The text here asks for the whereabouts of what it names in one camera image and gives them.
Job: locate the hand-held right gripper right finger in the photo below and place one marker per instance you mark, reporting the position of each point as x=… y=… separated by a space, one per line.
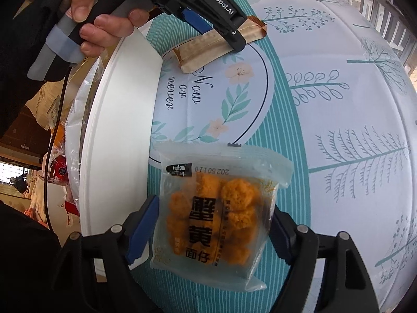
x=283 y=234

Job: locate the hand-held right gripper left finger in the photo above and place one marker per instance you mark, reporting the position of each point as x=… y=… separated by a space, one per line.
x=141 y=231

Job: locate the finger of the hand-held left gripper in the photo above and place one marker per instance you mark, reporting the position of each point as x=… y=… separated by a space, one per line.
x=228 y=22
x=195 y=19

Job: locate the tan stick snack packet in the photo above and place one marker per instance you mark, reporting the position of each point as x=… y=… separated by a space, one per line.
x=202 y=50

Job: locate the snack packets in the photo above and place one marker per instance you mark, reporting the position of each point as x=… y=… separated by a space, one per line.
x=76 y=111

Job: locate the clear packet of orange snacks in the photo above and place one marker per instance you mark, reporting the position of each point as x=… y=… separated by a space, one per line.
x=211 y=221

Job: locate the white plastic bin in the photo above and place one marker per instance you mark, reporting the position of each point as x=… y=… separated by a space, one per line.
x=123 y=120

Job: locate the person's left hand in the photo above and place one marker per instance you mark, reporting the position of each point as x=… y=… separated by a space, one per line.
x=104 y=32

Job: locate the small red snack packet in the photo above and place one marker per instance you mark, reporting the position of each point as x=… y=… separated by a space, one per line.
x=58 y=169

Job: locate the pink cloth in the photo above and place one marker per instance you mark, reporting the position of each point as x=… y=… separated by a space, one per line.
x=35 y=213

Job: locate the dark clothing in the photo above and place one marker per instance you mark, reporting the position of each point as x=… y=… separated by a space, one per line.
x=26 y=267

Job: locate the metal window grille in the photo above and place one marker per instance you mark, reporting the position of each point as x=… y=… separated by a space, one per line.
x=391 y=16

